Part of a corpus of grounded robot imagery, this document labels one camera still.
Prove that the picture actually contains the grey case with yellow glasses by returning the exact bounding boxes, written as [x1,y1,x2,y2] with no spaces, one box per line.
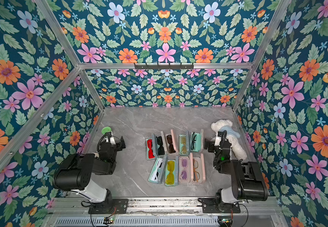
[165,157,179,186]

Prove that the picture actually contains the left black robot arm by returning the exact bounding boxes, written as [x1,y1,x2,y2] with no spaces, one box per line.
[53,132,126,204]

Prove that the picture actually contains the black hook rack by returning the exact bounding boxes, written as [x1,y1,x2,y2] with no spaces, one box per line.
[134,63,194,70]

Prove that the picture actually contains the pink case with brown glasses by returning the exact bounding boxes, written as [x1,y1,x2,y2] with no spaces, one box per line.
[165,129,179,156]

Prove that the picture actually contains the grey case with red glasses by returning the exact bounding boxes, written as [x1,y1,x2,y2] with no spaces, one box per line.
[145,134,158,160]

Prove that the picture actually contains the aluminium front rail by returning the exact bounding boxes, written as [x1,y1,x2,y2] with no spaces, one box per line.
[48,196,283,216]

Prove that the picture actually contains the grey case with black glasses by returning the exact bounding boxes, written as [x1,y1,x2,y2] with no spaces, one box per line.
[154,131,168,157]

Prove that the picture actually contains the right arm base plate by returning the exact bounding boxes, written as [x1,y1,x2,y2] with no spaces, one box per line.
[198,198,241,214]

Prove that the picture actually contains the white sunglasses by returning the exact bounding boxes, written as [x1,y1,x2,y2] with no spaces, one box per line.
[150,158,163,183]

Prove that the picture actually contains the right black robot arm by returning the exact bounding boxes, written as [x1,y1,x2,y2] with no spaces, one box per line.
[204,129,269,206]

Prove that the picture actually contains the green lidded small jar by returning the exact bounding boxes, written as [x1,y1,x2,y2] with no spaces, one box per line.
[101,126,112,139]

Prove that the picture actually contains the green case with olive glasses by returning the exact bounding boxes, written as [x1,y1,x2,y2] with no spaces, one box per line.
[179,131,190,156]

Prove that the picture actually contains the yellow sunglasses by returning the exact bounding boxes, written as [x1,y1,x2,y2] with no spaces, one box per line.
[166,160,175,185]

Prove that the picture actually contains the white teddy bear blue shirt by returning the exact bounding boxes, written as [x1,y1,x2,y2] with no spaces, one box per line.
[211,120,247,161]

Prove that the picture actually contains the green case with black glasses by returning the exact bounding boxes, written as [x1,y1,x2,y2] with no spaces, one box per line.
[190,129,204,153]

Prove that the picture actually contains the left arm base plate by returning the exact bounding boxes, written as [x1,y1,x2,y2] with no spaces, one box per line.
[88,198,129,214]

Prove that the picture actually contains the grey case with white glasses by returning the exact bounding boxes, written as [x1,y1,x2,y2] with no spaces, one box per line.
[148,155,167,184]

